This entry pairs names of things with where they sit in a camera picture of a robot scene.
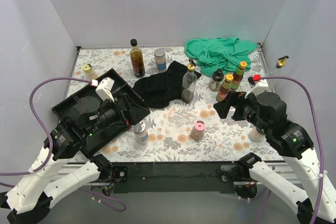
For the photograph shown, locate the dark soy sauce bottle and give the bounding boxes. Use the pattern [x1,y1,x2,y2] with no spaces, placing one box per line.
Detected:
[130,39,145,78]

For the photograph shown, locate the black compartment tray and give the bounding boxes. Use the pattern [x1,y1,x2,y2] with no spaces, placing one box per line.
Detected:
[51,69,147,158]

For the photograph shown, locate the yellow cap spice bottle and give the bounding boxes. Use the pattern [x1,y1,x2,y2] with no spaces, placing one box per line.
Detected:
[82,63,99,81]

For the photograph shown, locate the rear yellow cap sauce bottle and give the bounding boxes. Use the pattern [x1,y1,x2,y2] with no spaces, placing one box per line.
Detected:
[231,61,248,90]

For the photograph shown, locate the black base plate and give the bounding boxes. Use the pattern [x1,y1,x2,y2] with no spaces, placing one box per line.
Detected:
[96,162,255,194]

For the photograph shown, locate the white spice jar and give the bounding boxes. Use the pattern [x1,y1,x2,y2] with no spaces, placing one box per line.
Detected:
[248,127,265,143]

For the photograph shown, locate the silver lid spice jar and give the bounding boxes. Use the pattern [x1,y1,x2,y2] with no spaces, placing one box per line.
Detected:
[132,121,149,145]

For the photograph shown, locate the black cap spice jar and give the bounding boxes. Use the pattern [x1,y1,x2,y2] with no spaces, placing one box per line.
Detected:
[208,69,224,91]

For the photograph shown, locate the black cloth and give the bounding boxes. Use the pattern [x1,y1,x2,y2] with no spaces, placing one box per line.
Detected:
[133,61,201,109]

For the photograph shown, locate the yellow cap sauce bottle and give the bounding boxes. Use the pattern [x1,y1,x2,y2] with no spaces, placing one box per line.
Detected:
[216,74,233,102]
[231,61,248,90]

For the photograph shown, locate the pink cap spice bottle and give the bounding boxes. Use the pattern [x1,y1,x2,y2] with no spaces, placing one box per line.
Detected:
[190,120,205,141]

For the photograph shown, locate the green cloth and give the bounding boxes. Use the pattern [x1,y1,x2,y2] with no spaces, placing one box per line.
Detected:
[184,37,257,77]

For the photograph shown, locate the gold spout glass bottle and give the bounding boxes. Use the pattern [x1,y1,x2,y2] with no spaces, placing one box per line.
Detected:
[181,59,197,103]

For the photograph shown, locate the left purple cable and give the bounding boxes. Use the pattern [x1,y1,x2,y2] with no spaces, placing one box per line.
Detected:
[0,77,127,212]

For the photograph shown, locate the front yellow cap sauce bottle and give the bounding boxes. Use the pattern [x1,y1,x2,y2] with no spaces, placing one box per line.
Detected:
[216,74,233,102]

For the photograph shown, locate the tall gold spout bottle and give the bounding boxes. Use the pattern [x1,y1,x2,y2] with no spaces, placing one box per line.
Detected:
[265,56,289,90]

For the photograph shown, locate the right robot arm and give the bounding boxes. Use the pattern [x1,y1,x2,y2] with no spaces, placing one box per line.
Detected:
[213,91,335,223]

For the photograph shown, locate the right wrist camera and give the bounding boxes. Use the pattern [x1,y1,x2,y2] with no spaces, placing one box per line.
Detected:
[245,74,268,99]

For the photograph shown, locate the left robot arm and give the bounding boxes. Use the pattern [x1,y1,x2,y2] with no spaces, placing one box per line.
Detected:
[1,93,150,223]

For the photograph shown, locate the blue label spice jar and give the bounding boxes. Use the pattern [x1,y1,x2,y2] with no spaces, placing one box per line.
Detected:
[154,48,166,73]

